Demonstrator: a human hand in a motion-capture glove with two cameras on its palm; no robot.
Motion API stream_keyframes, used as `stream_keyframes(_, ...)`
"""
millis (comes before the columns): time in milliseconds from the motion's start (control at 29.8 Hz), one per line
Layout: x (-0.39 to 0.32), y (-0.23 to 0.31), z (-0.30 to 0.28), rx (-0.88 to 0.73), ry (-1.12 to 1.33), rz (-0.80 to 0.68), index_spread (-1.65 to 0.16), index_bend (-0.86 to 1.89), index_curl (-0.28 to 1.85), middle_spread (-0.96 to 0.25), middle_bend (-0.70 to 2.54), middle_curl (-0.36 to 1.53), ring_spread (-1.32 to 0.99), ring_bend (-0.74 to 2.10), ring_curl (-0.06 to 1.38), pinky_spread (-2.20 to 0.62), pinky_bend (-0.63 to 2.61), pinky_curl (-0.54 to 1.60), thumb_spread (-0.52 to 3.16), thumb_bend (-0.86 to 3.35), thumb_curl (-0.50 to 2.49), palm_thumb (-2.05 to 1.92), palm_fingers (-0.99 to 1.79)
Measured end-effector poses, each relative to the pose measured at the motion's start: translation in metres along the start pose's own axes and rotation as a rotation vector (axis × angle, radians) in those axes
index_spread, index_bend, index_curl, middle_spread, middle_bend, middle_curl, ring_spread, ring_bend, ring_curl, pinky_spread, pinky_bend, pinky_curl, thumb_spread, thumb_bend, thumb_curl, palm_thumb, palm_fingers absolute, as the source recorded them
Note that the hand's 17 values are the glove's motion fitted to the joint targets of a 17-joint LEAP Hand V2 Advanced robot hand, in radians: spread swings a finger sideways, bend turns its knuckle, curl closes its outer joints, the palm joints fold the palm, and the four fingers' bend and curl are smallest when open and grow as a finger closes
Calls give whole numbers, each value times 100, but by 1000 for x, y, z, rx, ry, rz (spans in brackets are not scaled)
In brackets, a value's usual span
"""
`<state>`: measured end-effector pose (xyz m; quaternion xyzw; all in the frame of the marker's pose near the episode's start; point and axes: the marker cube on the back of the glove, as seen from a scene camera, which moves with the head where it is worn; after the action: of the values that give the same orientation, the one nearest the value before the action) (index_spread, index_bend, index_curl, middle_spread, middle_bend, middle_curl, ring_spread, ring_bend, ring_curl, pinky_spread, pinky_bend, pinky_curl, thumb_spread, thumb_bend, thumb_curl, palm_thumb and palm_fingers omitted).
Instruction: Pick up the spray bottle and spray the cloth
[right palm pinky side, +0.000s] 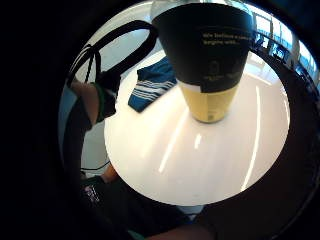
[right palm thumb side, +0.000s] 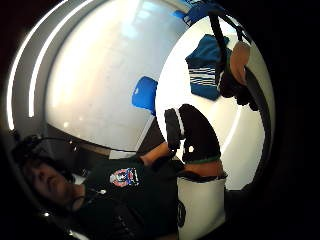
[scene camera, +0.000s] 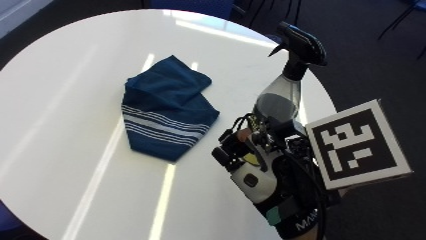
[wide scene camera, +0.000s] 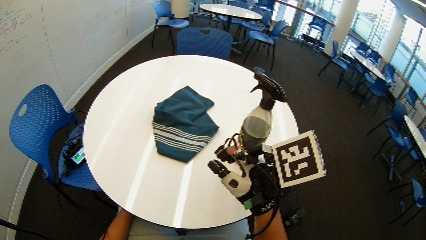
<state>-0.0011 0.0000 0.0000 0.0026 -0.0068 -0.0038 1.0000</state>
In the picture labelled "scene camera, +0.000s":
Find blue striped folded towel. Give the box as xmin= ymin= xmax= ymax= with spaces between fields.
xmin=119 ymin=54 xmax=221 ymax=163

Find black chair legs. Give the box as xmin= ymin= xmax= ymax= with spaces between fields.
xmin=376 ymin=0 xmax=426 ymax=62

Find white cube of black markers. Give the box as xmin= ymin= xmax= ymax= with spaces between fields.
xmin=303 ymin=98 xmax=414 ymax=191

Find clear spray bottle black trigger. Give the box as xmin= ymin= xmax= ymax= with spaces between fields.
xmin=251 ymin=21 xmax=330 ymax=135

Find blue chair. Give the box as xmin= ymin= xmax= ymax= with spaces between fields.
xmin=147 ymin=0 xmax=246 ymax=22
xmin=0 ymin=199 xmax=29 ymax=240

